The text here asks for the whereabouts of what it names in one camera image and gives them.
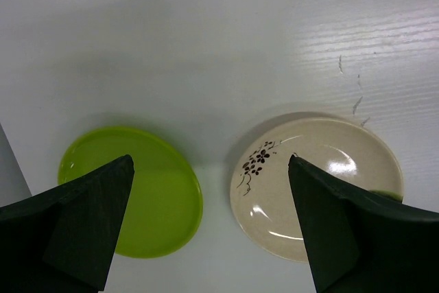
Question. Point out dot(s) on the cream plate with black patch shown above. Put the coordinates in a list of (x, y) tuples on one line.
[(260, 194)]

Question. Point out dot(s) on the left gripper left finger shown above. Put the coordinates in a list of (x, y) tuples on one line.
[(64, 239)]

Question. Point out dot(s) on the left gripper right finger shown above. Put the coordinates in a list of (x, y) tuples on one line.
[(360, 241)]

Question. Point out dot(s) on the green plate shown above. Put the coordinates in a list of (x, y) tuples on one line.
[(165, 206)]

